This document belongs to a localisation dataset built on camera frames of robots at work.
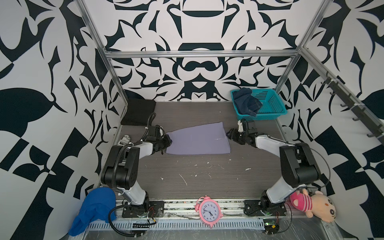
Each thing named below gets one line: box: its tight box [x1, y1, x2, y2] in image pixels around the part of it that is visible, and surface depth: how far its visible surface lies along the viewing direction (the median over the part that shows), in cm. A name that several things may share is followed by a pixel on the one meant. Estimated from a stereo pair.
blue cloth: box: [68, 187, 117, 236], surface depth 70 cm
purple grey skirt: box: [166, 121, 231, 155], surface depth 98 cm
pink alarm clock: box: [193, 195, 224, 229], surface depth 73 cm
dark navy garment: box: [233, 87, 263, 117], surface depth 99 cm
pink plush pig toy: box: [290, 188, 337, 223], surface depth 71 cm
